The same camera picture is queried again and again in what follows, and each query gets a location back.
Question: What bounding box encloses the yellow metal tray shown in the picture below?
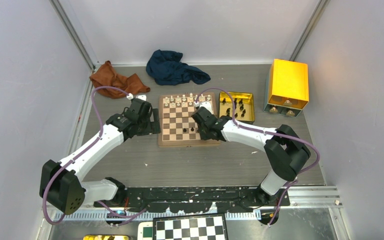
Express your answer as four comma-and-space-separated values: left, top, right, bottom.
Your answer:
219, 91, 256, 125

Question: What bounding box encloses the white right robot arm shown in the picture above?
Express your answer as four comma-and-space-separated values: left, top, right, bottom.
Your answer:
191, 101, 311, 206

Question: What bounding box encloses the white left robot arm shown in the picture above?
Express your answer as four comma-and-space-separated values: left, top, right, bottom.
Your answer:
39, 94, 161, 215

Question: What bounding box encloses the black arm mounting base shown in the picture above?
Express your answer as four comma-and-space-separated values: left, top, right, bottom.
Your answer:
103, 186, 290, 214

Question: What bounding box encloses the wooden chess board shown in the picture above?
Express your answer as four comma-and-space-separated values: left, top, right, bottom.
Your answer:
158, 92, 220, 147

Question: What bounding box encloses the black white checker calibration board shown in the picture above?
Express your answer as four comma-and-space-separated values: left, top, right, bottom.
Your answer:
152, 213, 229, 240

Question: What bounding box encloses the orange cloth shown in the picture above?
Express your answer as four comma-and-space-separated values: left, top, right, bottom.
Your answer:
89, 60, 151, 95

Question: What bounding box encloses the dark blue cloth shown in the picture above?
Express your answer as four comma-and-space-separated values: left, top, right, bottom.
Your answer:
145, 49, 211, 86

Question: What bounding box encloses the yellow drawer box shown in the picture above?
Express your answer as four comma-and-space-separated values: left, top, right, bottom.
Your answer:
263, 58, 310, 117

